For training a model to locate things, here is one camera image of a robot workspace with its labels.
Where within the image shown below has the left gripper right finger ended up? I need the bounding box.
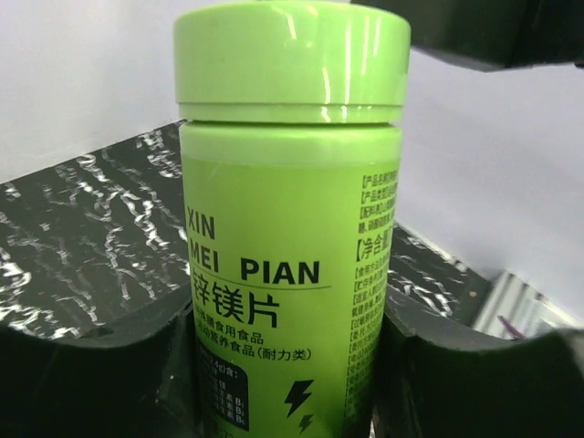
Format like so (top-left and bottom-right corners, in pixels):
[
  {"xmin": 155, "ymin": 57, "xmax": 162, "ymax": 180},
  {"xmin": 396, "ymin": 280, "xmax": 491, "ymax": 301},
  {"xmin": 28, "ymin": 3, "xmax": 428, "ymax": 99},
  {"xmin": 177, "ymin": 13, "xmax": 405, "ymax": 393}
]
[{"xmin": 373, "ymin": 290, "xmax": 583, "ymax": 437}]

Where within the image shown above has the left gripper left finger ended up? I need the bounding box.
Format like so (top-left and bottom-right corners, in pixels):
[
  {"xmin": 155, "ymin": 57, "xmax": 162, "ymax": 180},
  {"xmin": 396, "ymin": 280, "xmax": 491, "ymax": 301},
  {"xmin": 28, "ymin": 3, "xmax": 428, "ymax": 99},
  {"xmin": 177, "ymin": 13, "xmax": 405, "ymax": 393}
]
[{"xmin": 1, "ymin": 306, "xmax": 196, "ymax": 437}]

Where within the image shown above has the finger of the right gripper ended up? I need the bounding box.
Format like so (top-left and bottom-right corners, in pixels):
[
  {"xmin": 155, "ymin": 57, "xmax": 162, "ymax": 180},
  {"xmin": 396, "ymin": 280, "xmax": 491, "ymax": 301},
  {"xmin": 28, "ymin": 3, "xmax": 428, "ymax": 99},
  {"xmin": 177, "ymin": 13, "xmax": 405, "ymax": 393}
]
[{"xmin": 360, "ymin": 0, "xmax": 583, "ymax": 72}]

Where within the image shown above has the green pill bottle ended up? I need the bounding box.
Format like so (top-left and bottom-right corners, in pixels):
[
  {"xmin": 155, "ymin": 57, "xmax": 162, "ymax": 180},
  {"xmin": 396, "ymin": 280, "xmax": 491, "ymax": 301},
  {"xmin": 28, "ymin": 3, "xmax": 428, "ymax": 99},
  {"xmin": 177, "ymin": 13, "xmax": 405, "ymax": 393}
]
[{"xmin": 180, "ymin": 122, "xmax": 402, "ymax": 437}]

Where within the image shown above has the green pill bottle cap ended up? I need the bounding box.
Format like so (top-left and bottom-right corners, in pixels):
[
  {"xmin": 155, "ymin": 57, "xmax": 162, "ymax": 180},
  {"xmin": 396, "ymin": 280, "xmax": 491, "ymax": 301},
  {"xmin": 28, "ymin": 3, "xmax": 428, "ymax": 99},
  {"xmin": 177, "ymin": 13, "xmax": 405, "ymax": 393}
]
[{"xmin": 173, "ymin": 1, "xmax": 411, "ymax": 124}]

